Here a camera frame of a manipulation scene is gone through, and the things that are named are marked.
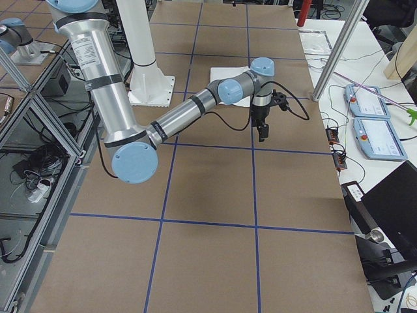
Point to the black monitor stand base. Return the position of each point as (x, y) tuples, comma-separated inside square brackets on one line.
[(386, 269)]

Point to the grey aluminium frame post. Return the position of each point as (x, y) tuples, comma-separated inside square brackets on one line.
[(344, 36)]

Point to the purple grabber stick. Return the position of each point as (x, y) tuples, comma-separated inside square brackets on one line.
[(412, 113)]

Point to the orange black circuit board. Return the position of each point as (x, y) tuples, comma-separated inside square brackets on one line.
[(332, 135)]

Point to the black laptop computer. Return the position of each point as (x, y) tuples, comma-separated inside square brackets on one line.
[(390, 205)]

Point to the upper blue teach pendant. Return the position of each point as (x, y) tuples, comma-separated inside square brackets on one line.
[(365, 104)]

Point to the clear plastic bag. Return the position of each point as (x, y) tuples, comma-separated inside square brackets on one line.
[(315, 42)]

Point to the blue teach pendant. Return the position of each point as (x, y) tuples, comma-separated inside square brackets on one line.
[(365, 104), (378, 140)]

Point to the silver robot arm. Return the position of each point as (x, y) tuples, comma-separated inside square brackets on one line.
[(133, 147)]

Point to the red cylinder post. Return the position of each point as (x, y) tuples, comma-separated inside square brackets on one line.
[(304, 11)]

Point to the lower blue teach pendant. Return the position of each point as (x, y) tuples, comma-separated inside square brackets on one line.
[(378, 140)]

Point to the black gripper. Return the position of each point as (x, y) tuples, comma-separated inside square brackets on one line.
[(259, 113)]

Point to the wooden beam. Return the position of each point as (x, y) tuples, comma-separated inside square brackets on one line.
[(401, 14)]

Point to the third grey robot base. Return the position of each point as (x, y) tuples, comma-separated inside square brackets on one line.
[(17, 42)]

